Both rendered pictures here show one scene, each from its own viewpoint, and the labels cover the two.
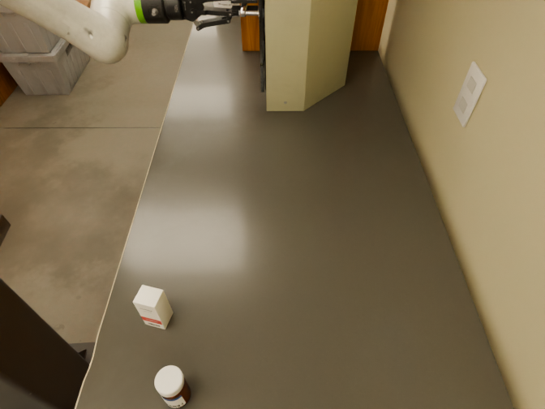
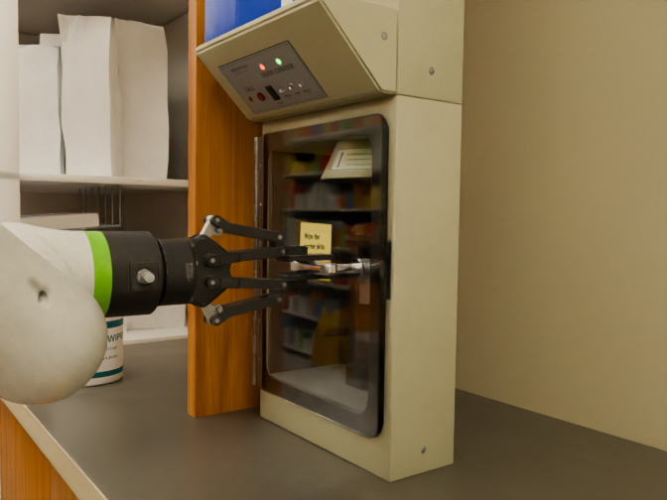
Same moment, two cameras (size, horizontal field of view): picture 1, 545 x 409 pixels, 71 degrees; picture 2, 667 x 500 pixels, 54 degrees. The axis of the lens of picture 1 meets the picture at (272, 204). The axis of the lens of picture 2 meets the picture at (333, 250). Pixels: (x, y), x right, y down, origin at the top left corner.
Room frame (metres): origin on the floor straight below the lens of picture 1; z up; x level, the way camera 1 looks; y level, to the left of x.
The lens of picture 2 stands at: (0.36, 0.54, 1.27)
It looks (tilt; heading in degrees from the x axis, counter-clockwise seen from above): 3 degrees down; 324
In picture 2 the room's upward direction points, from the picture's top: 1 degrees clockwise
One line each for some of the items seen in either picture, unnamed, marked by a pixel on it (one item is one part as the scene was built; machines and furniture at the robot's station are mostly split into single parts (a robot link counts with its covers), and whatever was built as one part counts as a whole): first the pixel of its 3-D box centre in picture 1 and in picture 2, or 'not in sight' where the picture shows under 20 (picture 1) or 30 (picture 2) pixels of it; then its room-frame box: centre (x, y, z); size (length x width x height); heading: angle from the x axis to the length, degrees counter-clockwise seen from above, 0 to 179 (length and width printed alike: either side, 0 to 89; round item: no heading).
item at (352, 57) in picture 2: not in sight; (285, 67); (1.12, 0.07, 1.46); 0.32 x 0.12 x 0.10; 0
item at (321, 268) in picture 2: (250, 7); (325, 267); (1.05, 0.06, 1.20); 0.10 x 0.05 x 0.03; 179
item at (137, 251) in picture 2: (157, 5); (128, 273); (1.06, 0.30, 1.20); 0.12 x 0.06 x 0.09; 0
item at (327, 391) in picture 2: (262, 0); (313, 269); (1.12, 0.03, 1.19); 0.30 x 0.01 x 0.40; 179
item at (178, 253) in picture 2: (185, 4); (191, 271); (1.07, 0.23, 1.20); 0.09 x 0.07 x 0.08; 90
